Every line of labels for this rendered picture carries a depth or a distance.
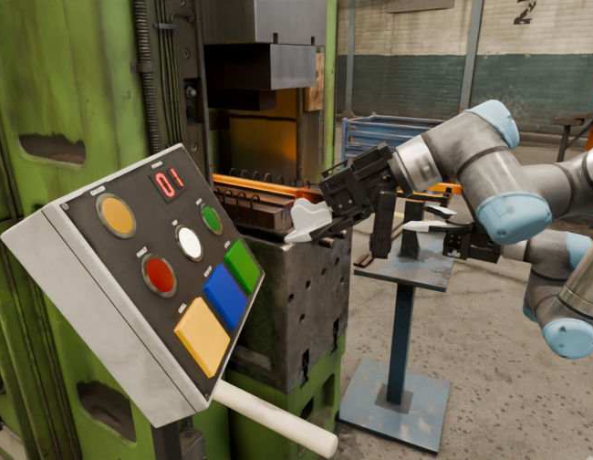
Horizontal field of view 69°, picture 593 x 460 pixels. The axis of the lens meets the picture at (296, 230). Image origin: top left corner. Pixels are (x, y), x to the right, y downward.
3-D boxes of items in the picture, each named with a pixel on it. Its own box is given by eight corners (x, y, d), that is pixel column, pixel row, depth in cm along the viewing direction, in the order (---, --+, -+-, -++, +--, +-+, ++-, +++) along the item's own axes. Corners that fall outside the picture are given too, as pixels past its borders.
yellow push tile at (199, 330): (231, 339, 58) (200, 295, 56) (214, 376, 51) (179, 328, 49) (220, 344, 59) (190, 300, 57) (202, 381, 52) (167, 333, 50)
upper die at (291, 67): (316, 86, 111) (317, 46, 108) (271, 89, 96) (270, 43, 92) (197, 82, 132) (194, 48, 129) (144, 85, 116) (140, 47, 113)
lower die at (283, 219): (314, 215, 124) (314, 186, 121) (274, 237, 108) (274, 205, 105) (206, 193, 145) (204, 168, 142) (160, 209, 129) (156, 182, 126)
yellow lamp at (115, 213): (144, 229, 51) (140, 194, 50) (110, 243, 48) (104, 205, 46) (128, 224, 53) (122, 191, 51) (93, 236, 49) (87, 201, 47)
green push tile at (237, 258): (261, 272, 76) (239, 238, 75) (252, 292, 70) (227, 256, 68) (253, 276, 77) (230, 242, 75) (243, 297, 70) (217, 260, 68)
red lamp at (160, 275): (184, 287, 53) (182, 255, 52) (155, 303, 50) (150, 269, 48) (167, 280, 55) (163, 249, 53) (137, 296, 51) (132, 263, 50)
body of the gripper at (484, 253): (438, 255, 96) (496, 267, 90) (442, 218, 93) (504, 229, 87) (447, 244, 102) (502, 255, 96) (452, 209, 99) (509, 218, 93)
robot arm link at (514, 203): (592, 209, 52) (544, 141, 57) (518, 219, 49) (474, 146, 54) (548, 242, 58) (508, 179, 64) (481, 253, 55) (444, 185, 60)
